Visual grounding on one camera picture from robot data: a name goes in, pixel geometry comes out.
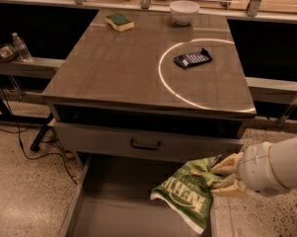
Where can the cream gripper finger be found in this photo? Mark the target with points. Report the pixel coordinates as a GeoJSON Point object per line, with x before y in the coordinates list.
{"type": "Point", "coordinates": [228, 166]}
{"type": "Point", "coordinates": [232, 187]}

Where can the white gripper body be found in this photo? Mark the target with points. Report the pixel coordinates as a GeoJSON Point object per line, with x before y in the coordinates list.
{"type": "Point", "coordinates": [256, 168]}

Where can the green jalapeno chip bag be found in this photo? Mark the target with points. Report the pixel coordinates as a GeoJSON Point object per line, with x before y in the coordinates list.
{"type": "Point", "coordinates": [188, 192]}

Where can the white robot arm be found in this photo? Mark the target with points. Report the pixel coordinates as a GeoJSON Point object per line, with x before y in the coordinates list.
{"type": "Point", "coordinates": [283, 157]}

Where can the grey top drawer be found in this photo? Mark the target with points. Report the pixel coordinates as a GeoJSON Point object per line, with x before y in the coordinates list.
{"type": "Point", "coordinates": [115, 142]}

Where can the open grey middle drawer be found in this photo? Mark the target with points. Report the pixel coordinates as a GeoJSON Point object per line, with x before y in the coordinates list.
{"type": "Point", "coordinates": [112, 199]}

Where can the grey metal drawer cabinet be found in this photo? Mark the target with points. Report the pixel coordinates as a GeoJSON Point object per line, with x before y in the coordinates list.
{"type": "Point", "coordinates": [135, 70]}

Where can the dark blue snack bar wrapper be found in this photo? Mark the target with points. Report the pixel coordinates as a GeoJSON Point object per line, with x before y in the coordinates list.
{"type": "Point", "coordinates": [191, 59]}

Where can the white ceramic bowl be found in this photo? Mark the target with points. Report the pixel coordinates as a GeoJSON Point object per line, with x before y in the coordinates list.
{"type": "Point", "coordinates": [183, 12]}

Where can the green and yellow sponge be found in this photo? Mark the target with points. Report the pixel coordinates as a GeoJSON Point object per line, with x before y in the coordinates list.
{"type": "Point", "coordinates": [119, 22]}

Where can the black table leg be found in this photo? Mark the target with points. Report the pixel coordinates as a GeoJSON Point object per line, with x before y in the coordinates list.
{"type": "Point", "coordinates": [35, 145]}

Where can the grey side shelf ledge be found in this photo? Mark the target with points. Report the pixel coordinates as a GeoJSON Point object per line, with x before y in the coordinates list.
{"type": "Point", "coordinates": [42, 68]}

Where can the clear plastic water bottle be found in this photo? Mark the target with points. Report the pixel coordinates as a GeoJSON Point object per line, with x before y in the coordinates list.
{"type": "Point", "coordinates": [21, 48]}

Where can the small dark bowl with items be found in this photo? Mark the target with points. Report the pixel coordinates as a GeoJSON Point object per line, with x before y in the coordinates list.
{"type": "Point", "coordinates": [7, 53]}

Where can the black drawer handle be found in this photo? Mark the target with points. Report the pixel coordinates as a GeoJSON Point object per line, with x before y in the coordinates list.
{"type": "Point", "coordinates": [142, 146]}

